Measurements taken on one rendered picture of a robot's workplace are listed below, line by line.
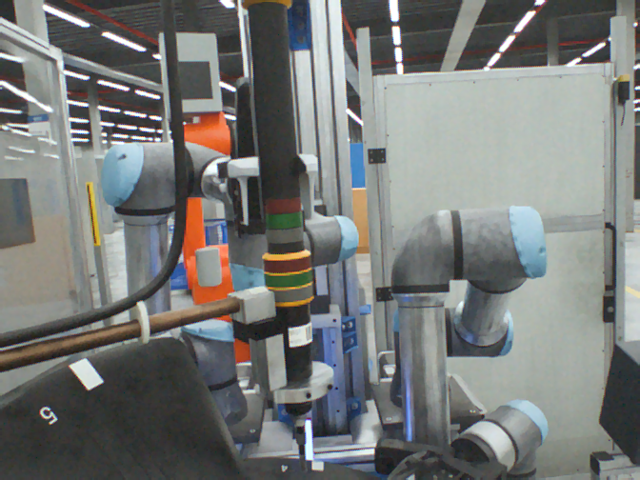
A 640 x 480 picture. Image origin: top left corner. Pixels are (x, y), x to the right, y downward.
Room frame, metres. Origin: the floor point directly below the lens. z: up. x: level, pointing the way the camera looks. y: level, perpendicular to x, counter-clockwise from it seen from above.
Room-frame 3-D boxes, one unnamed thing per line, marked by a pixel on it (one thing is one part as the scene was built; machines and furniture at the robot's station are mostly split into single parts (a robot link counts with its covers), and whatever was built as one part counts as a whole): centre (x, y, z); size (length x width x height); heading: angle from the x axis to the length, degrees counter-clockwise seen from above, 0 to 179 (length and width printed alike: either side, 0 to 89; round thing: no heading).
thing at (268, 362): (0.44, 0.05, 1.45); 0.09 x 0.07 x 0.10; 129
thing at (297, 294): (0.45, 0.04, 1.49); 0.04 x 0.04 x 0.01
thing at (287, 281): (0.45, 0.04, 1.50); 0.04 x 0.04 x 0.01
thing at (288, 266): (0.45, 0.04, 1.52); 0.04 x 0.04 x 0.01
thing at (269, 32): (0.45, 0.04, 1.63); 0.03 x 0.03 x 0.21
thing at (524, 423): (0.73, -0.26, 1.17); 0.11 x 0.08 x 0.09; 131
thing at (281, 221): (0.45, 0.04, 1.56); 0.03 x 0.03 x 0.01
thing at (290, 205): (0.45, 0.04, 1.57); 0.03 x 0.03 x 0.01
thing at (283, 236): (0.45, 0.04, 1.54); 0.03 x 0.03 x 0.01
